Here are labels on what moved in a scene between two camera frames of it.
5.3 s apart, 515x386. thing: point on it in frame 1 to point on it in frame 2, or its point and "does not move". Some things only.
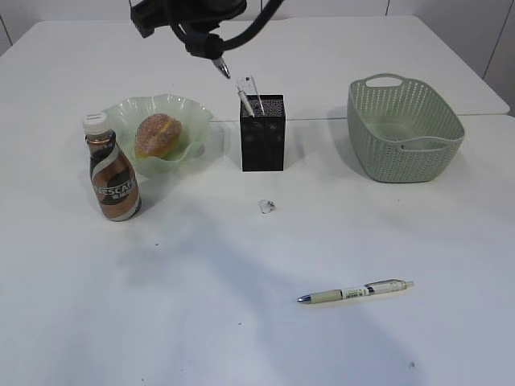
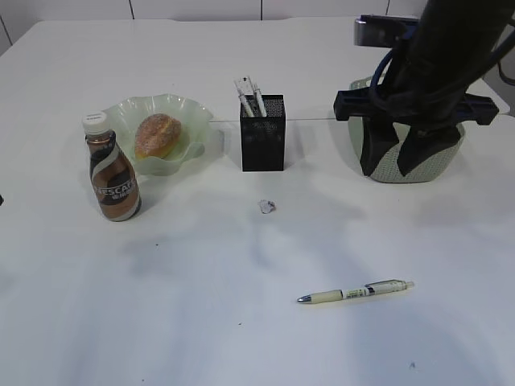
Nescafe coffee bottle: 113,177 does not move
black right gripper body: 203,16 to 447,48
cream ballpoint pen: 372,288 does not move
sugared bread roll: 158,135 does not move
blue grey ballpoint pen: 220,65 to 260,101
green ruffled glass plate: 194,117 does not move
